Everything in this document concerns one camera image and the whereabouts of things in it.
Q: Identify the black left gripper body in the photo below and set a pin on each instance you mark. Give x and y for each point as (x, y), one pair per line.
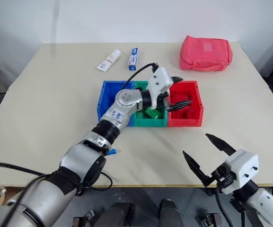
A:
(162, 96)

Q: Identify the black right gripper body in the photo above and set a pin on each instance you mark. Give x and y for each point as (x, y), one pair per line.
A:
(221, 177)

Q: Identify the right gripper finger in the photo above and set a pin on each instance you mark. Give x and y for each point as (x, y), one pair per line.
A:
(220, 143)
(197, 166)

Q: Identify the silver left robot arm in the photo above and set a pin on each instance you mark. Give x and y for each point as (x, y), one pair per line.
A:
(84, 160)

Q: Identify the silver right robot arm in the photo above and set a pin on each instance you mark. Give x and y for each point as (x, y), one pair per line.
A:
(264, 203)

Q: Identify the red plastic bin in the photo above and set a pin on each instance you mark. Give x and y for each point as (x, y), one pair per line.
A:
(186, 121)

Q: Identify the green block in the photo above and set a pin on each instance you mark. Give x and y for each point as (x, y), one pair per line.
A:
(151, 114)

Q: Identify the green plastic bin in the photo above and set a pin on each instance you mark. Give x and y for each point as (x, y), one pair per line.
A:
(160, 121)

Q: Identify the pink fabric pouch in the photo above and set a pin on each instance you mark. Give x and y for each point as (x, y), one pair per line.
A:
(205, 53)

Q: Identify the blue white toothpaste box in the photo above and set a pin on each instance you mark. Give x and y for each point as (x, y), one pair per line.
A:
(133, 59)

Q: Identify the dark rounded shape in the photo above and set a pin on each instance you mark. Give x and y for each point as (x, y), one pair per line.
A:
(171, 212)
(117, 214)

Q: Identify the blue plastic bin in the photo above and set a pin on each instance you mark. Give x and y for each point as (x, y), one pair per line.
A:
(106, 94)

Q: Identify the white squeeze tube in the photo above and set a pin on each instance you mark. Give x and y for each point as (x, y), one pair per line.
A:
(108, 61)

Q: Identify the small blue block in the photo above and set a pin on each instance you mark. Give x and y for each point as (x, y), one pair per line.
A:
(112, 152)

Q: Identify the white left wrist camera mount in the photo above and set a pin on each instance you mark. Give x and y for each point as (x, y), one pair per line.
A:
(160, 81)

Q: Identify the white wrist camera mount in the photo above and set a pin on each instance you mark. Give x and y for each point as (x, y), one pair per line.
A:
(242, 165)
(160, 81)

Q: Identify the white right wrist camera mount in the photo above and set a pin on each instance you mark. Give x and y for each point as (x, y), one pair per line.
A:
(242, 165)

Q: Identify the small dark metal bracket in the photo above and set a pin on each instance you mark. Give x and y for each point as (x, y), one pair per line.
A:
(84, 218)
(210, 220)

